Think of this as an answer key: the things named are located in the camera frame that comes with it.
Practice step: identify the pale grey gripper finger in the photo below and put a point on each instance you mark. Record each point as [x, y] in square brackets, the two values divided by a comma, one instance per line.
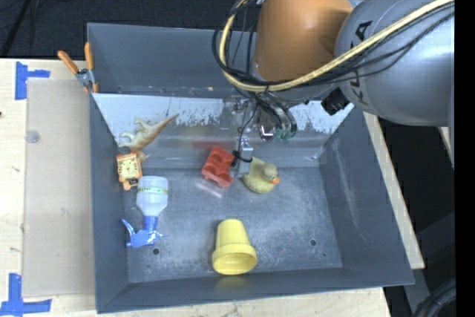
[245, 165]

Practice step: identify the yellow rubber duck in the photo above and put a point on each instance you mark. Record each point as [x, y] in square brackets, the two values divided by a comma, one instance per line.
[261, 178]

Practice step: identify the red toy brick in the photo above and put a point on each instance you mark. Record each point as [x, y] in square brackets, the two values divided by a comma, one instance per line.
[218, 167]

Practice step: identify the grey metal bin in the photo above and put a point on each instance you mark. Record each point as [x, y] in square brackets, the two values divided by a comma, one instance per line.
[282, 226]

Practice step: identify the yellow plastic cup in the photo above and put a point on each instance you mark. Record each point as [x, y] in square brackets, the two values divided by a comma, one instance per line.
[233, 246]

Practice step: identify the clear spray bottle blue trigger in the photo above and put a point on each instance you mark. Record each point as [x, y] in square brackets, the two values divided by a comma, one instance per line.
[151, 196]

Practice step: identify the tan toy dinosaur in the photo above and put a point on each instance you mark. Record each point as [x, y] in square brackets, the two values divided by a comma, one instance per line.
[146, 135]

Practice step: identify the orange toy lion block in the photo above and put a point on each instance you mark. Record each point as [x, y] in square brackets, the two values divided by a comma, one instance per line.
[129, 169]

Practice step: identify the pale flat board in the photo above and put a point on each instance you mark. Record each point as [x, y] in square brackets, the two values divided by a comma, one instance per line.
[55, 196]

